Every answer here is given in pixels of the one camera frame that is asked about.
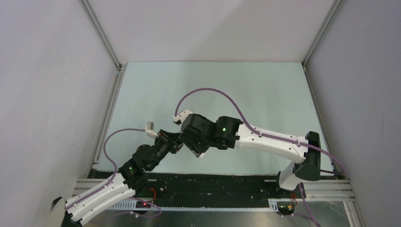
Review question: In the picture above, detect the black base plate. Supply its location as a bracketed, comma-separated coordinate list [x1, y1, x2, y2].
[87, 169, 306, 209]

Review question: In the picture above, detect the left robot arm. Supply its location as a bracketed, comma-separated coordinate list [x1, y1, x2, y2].
[46, 130, 183, 227]

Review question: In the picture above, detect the aluminium frame rail front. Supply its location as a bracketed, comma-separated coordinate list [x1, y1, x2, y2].
[72, 178, 356, 212]

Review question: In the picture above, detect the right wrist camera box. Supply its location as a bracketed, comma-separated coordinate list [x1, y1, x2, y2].
[173, 110, 193, 125]

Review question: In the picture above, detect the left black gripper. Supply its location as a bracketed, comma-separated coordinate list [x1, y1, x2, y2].
[147, 129, 184, 171]

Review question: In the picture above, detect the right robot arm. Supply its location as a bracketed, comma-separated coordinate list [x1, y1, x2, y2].
[174, 111, 321, 198]

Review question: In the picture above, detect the controller board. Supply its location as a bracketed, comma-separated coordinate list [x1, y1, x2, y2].
[135, 201, 152, 209]
[278, 205, 296, 216]

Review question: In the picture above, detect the white remote control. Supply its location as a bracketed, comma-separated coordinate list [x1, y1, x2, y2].
[196, 152, 206, 158]

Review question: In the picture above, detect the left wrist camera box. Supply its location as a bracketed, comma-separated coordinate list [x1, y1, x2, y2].
[145, 122, 158, 139]

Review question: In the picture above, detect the aluminium frame post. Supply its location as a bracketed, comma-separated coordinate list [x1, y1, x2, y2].
[80, 0, 123, 169]
[302, 0, 345, 72]

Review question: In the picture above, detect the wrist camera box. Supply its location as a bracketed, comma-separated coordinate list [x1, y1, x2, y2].
[173, 110, 193, 125]
[145, 122, 158, 139]

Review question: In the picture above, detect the right aluminium frame post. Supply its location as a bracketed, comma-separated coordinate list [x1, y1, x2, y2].
[302, 0, 345, 72]

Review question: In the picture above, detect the left aluminium frame post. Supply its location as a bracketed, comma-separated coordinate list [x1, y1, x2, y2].
[80, 0, 123, 169]

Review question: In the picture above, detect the left controller board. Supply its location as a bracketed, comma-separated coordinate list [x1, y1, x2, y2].
[135, 201, 152, 209]

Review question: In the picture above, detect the right controller board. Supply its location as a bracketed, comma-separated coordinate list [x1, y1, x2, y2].
[278, 205, 296, 216]

